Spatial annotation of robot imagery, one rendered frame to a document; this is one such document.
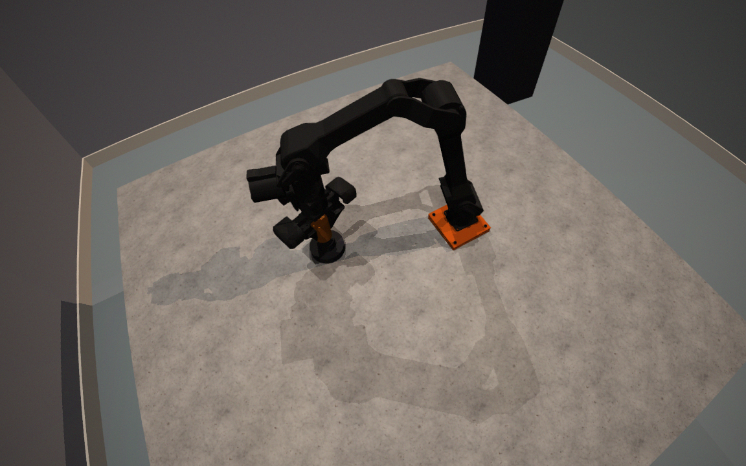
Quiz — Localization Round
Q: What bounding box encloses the orange knob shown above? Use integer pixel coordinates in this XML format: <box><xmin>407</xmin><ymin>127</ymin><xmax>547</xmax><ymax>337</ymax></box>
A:
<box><xmin>311</xmin><ymin>214</ymin><xmax>332</xmax><ymax>243</ymax></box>

